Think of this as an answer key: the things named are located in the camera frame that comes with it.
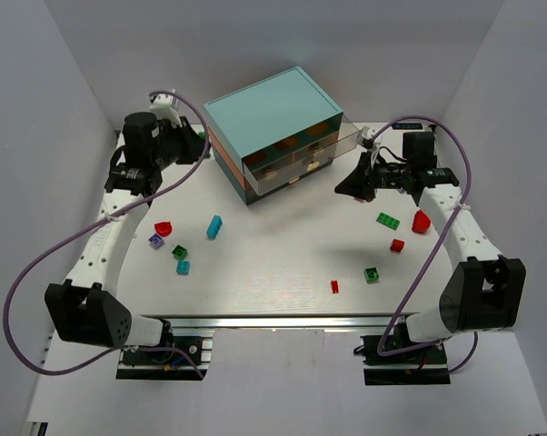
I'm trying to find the green long lego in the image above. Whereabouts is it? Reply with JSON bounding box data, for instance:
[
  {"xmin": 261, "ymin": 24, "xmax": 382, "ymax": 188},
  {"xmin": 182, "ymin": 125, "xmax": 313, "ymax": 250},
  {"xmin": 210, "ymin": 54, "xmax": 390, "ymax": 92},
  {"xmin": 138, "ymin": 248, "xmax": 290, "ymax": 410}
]
[{"xmin": 376, "ymin": 213, "xmax": 400, "ymax": 231}]

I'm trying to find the transparent brown top drawer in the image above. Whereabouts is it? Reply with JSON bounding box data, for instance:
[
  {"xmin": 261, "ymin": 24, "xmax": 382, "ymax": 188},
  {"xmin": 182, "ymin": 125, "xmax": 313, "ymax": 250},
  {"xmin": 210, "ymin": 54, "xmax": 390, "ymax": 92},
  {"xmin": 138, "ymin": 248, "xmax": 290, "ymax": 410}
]
[{"xmin": 242, "ymin": 114, "xmax": 358, "ymax": 195}]

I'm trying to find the green square lego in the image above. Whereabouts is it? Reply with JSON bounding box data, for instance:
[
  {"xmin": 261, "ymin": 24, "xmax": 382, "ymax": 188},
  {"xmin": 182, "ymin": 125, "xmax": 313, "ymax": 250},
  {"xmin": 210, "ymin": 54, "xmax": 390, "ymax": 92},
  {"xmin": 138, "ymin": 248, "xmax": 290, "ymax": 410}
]
[
  {"xmin": 363, "ymin": 267, "xmax": 380, "ymax": 283},
  {"xmin": 172, "ymin": 244, "xmax": 188, "ymax": 261}
]

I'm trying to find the purple square lego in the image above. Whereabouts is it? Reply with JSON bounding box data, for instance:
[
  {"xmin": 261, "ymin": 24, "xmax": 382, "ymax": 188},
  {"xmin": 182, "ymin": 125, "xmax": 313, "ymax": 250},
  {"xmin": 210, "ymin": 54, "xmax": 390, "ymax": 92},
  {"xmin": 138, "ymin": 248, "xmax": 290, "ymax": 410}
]
[{"xmin": 148, "ymin": 233, "xmax": 164, "ymax": 250}]

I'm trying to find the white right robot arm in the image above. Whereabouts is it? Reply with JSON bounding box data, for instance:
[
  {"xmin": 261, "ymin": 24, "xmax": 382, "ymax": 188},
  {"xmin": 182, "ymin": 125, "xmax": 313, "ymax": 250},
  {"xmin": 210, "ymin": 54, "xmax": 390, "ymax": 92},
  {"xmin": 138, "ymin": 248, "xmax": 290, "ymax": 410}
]
[{"xmin": 334, "ymin": 131, "xmax": 526, "ymax": 343}]

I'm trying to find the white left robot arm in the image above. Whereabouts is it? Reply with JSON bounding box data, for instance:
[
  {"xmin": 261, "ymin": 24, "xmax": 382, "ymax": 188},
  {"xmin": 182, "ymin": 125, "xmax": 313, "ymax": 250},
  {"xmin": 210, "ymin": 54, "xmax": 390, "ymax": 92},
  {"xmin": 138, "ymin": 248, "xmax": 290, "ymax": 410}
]
[{"xmin": 45, "ymin": 109, "xmax": 204, "ymax": 349}]

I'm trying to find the right blue label sticker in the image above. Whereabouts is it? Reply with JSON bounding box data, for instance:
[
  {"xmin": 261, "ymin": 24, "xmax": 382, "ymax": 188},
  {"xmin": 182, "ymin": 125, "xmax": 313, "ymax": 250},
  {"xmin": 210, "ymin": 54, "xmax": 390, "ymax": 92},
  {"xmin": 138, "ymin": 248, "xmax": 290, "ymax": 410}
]
[{"xmin": 392, "ymin": 122, "xmax": 423, "ymax": 131}]

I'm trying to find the red rounded lego right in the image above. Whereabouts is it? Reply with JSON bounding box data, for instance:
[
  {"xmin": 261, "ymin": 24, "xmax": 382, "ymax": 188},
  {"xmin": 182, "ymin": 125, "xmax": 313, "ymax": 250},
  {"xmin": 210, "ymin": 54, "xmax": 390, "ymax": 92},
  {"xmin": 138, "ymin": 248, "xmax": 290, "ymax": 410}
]
[{"xmin": 412, "ymin": 210, "xmax": 432, "ymax": 234}]

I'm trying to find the red rounded lego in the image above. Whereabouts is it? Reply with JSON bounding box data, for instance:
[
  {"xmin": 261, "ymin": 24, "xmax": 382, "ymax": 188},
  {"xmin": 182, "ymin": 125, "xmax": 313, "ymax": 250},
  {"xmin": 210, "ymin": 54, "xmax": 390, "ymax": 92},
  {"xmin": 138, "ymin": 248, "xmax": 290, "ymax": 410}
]
[
  {"xmin": 412, "ymin": 210, "xmax": 432, "ymax": 234},
  {"xmin": 154, "ymin": 222, "xmax": 173, "ymax": 237}
]

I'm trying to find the red square lego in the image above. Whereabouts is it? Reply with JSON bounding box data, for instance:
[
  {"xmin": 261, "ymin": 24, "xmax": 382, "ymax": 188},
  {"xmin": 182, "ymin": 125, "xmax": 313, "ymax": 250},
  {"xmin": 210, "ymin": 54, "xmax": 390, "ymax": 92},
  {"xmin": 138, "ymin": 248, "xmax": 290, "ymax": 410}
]
[{"xmin": 390, "ymin": 239, "xmax": 405, "ymax": 253}]

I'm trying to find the red rounded lego left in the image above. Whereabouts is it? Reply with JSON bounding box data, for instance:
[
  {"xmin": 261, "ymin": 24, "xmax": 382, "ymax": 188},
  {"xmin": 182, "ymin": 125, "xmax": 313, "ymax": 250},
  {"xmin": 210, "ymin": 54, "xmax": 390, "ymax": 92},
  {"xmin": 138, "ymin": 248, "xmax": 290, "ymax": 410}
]
[{"xmin": 154, "ymin": 222, "xmax": 173, "ymax": 237}]

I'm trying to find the teal drawer cabinet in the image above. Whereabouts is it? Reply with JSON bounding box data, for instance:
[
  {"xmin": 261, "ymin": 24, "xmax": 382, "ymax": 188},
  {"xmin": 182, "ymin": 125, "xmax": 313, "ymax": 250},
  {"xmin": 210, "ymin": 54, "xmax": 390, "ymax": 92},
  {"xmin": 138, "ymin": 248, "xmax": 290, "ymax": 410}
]
[{"xmin": 204, "ymin": 66, "xmax": 344, "ymax": 205}]

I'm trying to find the long teal lego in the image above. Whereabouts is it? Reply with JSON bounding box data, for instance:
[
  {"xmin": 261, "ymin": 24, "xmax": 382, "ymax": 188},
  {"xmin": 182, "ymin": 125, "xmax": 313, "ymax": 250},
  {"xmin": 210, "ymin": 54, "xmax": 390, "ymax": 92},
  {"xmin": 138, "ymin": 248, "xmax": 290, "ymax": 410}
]
[{"xmin": 206, "ymin": 215, "xmax": 223, "ymax": 241}]

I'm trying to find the teal square lego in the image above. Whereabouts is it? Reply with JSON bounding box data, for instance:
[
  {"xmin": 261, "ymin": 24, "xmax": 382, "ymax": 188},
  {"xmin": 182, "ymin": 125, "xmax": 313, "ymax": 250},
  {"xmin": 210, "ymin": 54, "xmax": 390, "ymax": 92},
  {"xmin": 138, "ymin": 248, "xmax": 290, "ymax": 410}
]
[{"xmin": 175, "ymin": 260, "xmax": 191, "ymax": 275}]

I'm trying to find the aluminium table front rail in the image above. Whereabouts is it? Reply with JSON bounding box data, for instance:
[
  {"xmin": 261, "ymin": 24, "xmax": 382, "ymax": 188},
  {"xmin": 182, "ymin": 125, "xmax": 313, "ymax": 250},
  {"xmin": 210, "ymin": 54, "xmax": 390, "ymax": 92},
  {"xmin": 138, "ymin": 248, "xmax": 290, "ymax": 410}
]
[{"xmin": 149, "ymin": 314, "xmax": 391, "ymax": 330}]

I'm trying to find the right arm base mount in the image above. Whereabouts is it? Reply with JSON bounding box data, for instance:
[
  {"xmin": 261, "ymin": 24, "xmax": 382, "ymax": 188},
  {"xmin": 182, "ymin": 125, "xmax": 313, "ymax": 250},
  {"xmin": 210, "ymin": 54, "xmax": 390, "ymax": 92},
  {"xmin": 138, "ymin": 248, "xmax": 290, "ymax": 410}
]
[{"xmin": 353, "ymin": 335, "xmax": 451, "ymax": 386}]

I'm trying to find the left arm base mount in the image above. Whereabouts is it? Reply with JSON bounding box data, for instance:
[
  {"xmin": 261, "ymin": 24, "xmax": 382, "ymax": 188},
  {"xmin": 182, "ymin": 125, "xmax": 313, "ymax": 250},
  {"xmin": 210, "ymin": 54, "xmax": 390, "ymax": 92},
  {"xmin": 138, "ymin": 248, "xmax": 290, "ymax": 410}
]
[{"xmin": 115, "ymin": 325, "xmax": 214, "ymax": 382}]

